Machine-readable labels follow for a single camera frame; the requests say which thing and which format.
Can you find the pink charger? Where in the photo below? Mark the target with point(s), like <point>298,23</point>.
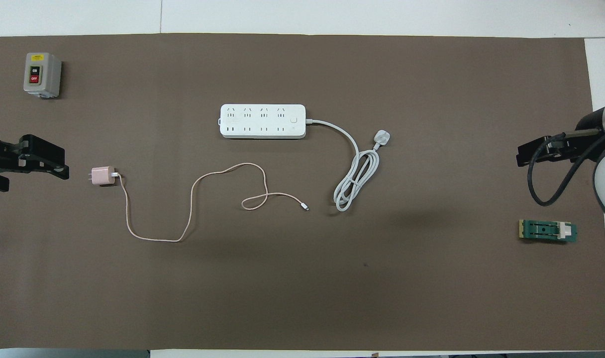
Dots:
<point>103,176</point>

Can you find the brown table mat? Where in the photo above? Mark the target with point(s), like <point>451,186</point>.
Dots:
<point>282,298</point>

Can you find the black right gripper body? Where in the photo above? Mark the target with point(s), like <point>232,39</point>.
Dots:
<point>588,124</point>

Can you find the grey on-off switch box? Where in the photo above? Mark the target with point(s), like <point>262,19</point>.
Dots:
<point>46,74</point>

